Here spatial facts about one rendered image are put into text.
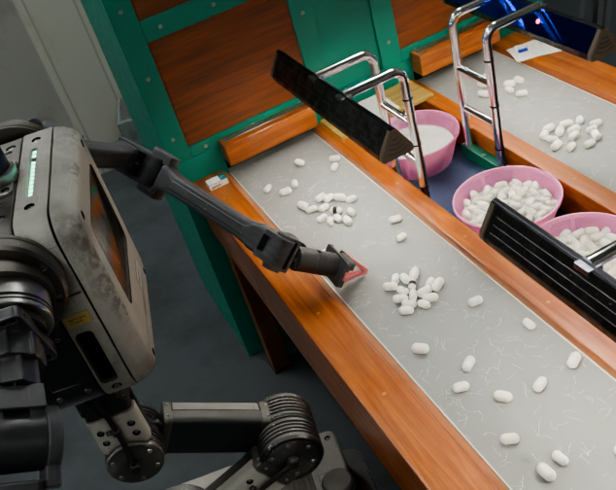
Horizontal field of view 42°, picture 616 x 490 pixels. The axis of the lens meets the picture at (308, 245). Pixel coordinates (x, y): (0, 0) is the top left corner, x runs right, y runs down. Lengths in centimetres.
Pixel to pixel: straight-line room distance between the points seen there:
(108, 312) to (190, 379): 178
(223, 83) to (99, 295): 133
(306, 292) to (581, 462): 74
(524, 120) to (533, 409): 105
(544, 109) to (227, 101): 92
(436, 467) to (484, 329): 37
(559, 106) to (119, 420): 155
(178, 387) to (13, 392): 195
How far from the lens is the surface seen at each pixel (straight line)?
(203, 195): 184
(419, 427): 154
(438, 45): 263
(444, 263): 190
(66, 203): 113
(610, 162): 217
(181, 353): 306
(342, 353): 171
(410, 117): 200
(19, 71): 451
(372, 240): 202
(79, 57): 420
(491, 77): 210
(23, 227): 111
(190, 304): 325
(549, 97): 248
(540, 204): 204
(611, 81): 248
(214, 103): 240
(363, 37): 254
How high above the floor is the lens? 195
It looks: 36 degrees down
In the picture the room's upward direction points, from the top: 18 degrees counter-clockwise
